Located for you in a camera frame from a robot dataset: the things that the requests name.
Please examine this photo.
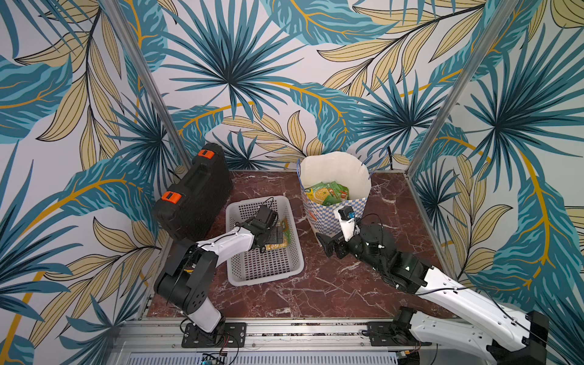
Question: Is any aluminium front rail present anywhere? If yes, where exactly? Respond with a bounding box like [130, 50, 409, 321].
[108, 319, 488, 364]

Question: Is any right aluminium corner post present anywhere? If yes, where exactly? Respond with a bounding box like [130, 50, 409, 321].
[405, 1, 519, 178]

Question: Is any blue checkered paper bag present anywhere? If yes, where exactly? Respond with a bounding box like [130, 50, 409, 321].
[297, 151, 372, 236]

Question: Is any electronics board with cables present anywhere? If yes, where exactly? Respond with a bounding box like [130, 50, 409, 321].
[199, 352, 239, 365]

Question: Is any white plastic perforated basket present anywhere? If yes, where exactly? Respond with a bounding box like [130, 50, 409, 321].
[225, 196, 304, 286]

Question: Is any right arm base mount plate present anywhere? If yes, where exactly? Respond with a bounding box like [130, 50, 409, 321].
[361, 322, 430, 348]

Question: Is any green packet yellow soup picture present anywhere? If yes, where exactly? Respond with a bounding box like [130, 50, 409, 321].
[265, 217, 292, 251]

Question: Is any left aluminium corner post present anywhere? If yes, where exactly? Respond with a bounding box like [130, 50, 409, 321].
[101, 0, 192, 170]

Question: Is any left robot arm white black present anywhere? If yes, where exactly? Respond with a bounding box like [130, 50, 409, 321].
[155, 205, 278, 335]

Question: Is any aluminium corner post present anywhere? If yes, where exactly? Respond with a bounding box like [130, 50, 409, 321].
[101, 0, 192, 170]
[405, 1, 519, 178]

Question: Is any black plastic tool case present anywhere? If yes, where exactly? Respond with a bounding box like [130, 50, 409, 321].
[152, 143, 233, 242]

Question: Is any light green condiment packet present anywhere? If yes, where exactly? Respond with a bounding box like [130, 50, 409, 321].
[327, 181, 349, 204]

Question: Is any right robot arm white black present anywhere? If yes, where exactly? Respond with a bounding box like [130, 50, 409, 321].
[316, 221, 549, 364]

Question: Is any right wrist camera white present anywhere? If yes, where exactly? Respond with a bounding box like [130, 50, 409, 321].
[335, 205, 359, 242]

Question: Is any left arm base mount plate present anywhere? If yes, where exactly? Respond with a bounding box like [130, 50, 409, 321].
[181, 322, 247, 349]

